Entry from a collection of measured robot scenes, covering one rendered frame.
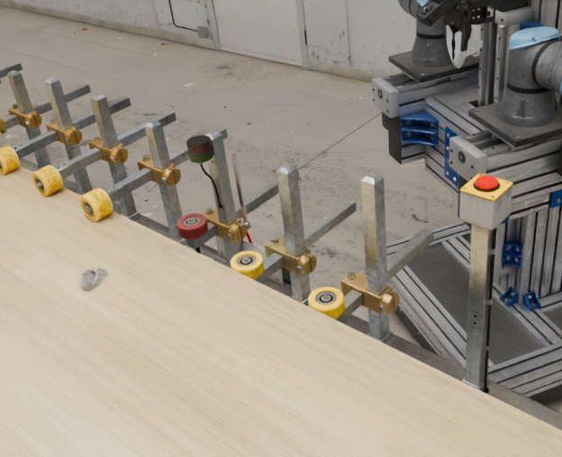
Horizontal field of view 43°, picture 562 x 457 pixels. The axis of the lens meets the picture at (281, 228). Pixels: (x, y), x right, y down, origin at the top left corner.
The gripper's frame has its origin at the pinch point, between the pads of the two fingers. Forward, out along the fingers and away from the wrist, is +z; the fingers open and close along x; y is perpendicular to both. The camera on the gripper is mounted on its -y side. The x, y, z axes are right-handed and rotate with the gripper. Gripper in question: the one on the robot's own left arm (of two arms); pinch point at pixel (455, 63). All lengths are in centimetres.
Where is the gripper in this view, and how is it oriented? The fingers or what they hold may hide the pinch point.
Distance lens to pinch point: 163.1
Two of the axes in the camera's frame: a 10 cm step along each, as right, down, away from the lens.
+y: 9.4, -2.7, 2.1
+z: 1.1, 8.3, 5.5
